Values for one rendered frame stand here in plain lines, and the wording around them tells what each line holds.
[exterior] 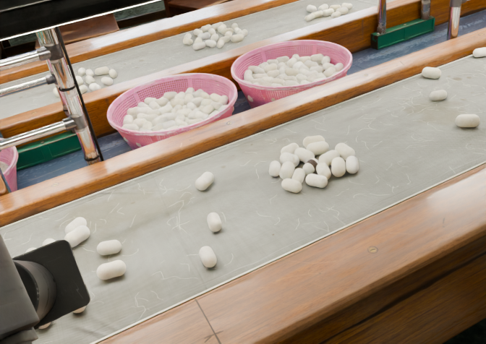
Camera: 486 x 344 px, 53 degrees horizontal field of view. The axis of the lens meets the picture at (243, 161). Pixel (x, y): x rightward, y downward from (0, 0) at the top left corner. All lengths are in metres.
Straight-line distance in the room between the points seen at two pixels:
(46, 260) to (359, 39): 1.08
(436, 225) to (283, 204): 0.21
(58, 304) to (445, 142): 0.62
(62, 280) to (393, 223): 0.39
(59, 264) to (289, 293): 0.24
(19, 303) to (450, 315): 0.54
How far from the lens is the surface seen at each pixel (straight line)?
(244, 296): 0.56
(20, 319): 0.32
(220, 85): 1.08
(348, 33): 1.36
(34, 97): 1.30
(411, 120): 0.91
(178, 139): 0.87
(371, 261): 0.59
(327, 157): 0.77
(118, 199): 0.81
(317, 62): 1.20
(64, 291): 0.49
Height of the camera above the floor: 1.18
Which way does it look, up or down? 32 degrees down
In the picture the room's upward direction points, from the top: 9 degrees counter-clockwise
